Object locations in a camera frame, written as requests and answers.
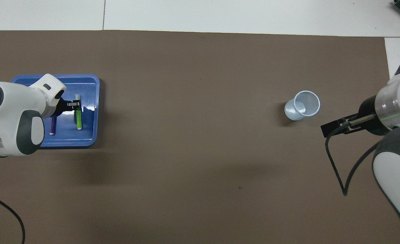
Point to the brown table mat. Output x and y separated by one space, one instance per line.
200 169

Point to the green pen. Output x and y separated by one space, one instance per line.
79 118

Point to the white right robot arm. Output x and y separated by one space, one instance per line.
396 135

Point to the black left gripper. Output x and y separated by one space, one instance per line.
61 106

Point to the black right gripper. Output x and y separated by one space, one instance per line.
369 117

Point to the clear plastic cup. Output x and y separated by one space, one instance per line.
300 106

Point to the purple pen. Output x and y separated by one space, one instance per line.
52 126

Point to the blue plastic tray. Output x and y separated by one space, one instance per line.
88 132

